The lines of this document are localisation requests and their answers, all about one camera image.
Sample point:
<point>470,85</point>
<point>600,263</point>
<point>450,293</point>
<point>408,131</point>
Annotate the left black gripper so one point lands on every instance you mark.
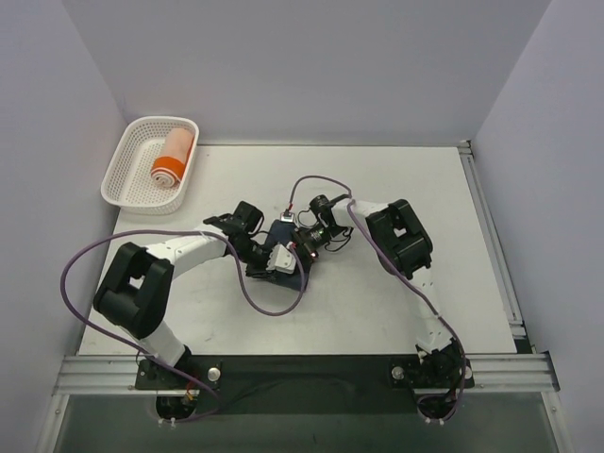
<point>260,270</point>

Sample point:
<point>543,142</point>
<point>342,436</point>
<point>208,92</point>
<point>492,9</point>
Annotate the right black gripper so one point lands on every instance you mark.
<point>298,240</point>

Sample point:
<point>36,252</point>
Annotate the dark blue towel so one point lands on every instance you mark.
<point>282,233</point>

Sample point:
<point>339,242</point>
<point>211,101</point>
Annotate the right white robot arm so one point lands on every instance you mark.
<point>404,250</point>

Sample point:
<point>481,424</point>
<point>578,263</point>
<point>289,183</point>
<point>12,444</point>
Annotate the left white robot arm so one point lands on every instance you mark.
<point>135,290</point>

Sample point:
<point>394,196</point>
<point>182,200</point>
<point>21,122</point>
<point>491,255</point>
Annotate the rolled orange towel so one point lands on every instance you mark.
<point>169,167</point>

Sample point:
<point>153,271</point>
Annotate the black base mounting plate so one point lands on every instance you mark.
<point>308,385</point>

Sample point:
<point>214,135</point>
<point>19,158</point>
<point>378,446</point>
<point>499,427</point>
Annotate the white perforated plastic basket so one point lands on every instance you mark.
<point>128,184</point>

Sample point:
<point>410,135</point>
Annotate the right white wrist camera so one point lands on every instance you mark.
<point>287,216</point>

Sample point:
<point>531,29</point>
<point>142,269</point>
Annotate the aluminium frame rail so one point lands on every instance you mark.
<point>442,184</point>

